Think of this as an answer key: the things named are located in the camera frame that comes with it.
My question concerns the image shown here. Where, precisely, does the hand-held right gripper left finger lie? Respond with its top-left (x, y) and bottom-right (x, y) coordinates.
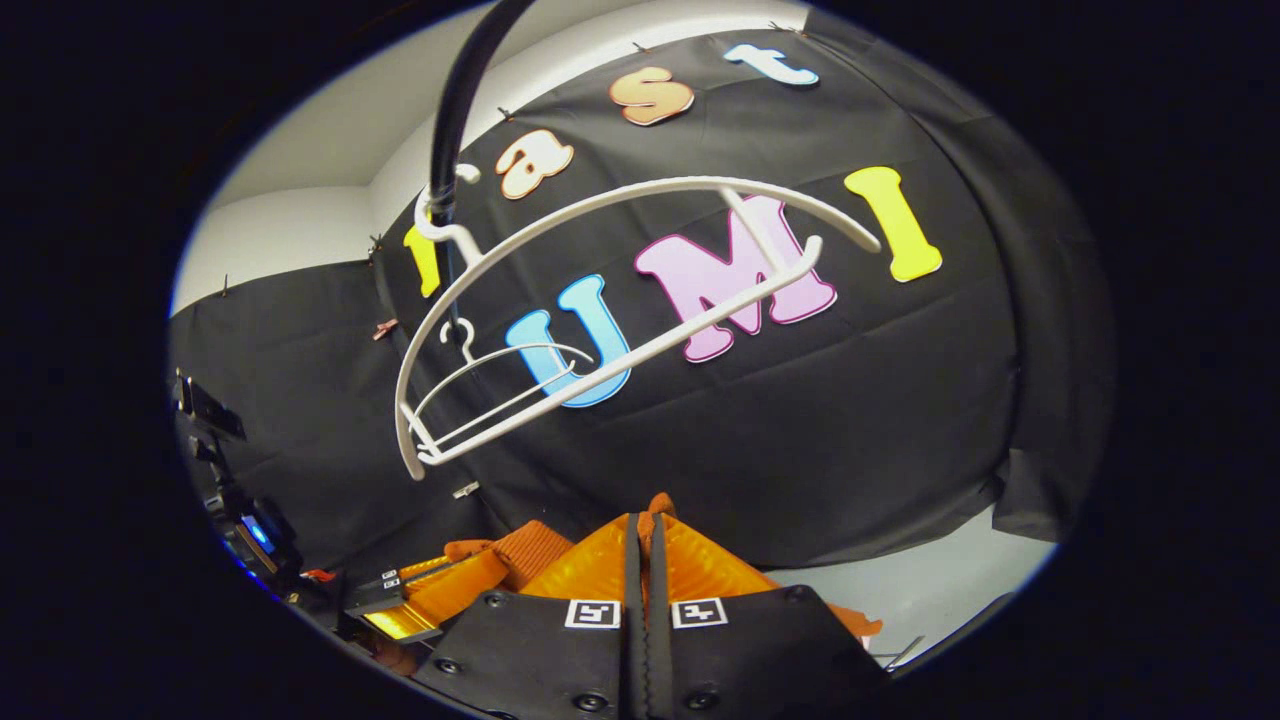
top-left (415, 513), bottom-right (647, 720)

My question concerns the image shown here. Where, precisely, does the orange corduroy jacket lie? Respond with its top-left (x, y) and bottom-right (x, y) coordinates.
top-left (375, 492), bottom-right (883, 676)

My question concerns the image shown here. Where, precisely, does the black clothes rack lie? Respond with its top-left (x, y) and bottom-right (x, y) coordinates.
top-left (428, 0), bottom-right (541, 341)

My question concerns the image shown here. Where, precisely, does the white clothes hanger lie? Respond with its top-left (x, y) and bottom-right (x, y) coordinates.
top-left (400, 317), bottom-right (599, 464)
top-left (394, 163), bottom-right (884, 482)

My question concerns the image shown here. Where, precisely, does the black backdrop cloth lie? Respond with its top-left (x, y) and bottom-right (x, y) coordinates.
top-left (170, 28), bottom-right (1116, 601)

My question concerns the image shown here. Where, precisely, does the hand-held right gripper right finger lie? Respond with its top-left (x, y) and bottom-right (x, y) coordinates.
top-left (645, 513), bottom-right (891, 720)

